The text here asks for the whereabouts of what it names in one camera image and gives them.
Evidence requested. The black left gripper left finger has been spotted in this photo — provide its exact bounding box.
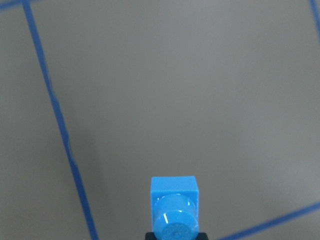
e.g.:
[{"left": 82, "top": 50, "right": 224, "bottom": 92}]
[{"left": 145, "top": 232, "right": 155, "bottom": 240}]

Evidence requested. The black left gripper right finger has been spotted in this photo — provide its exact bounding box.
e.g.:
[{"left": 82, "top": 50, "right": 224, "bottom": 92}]
[{"left": 197, "top": 232, "right": 208, "bottom": 240}]

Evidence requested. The light blue toy block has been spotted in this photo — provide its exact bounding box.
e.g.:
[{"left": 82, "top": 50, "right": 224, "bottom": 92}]
[{"left": 150, "top": 176, "right": 200, "bottom": 240}]

